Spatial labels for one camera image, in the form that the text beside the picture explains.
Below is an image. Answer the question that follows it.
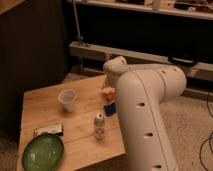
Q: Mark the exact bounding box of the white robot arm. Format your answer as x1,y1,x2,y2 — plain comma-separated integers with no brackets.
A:
103,56,186,171

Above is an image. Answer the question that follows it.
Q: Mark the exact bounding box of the blue sponge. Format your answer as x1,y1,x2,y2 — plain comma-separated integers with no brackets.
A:
104,102,116,116

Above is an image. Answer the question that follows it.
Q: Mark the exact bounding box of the small clear bottle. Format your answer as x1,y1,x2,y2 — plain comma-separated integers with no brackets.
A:
94,113,105,140

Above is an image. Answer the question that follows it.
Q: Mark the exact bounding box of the wooden table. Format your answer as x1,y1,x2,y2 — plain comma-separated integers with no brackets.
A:
17,75,124,171

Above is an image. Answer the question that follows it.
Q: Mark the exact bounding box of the green bowl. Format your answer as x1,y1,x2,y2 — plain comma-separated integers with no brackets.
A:
22,134,64,171

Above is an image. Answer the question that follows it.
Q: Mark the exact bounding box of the metal pole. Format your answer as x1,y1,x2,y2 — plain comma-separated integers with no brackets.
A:
72,0,83,46

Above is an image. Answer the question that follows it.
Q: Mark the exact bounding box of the black handle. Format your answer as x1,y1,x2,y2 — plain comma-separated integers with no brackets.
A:
168,57,198,67

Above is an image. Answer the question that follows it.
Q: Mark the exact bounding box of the grey metal rail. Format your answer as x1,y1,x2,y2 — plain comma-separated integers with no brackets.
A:
68,41,213,98

